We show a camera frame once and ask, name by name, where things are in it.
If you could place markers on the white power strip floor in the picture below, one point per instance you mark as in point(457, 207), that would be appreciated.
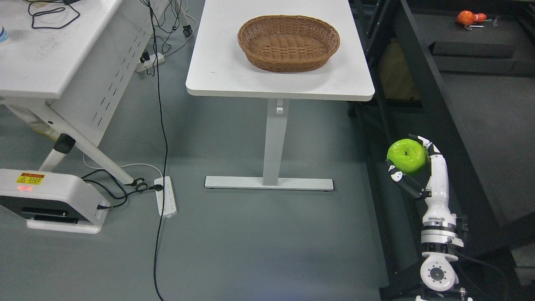
point(165, 197)

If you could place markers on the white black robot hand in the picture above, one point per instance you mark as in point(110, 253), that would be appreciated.
point(436, 192)

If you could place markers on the white power strip far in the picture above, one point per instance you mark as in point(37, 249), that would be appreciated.
point(153, 60)

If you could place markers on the white side table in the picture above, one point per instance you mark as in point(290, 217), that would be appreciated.
point(72, 74)

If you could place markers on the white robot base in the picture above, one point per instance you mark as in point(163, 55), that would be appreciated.
point(53, 201)

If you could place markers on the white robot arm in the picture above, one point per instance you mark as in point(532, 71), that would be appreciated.
point(440, 239)

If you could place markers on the brown wicker basket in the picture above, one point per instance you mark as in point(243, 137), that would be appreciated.
point(288, 43)

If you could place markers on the orange toy on shelf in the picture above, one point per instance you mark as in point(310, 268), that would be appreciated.
point(467, 18)

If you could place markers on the white standing desk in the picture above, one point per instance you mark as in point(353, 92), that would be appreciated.
point(219, 68)

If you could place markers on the green apple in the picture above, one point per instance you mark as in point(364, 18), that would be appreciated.
point(407, 155)

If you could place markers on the black metal shelf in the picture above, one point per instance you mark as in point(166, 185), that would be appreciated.
point(470, 90)

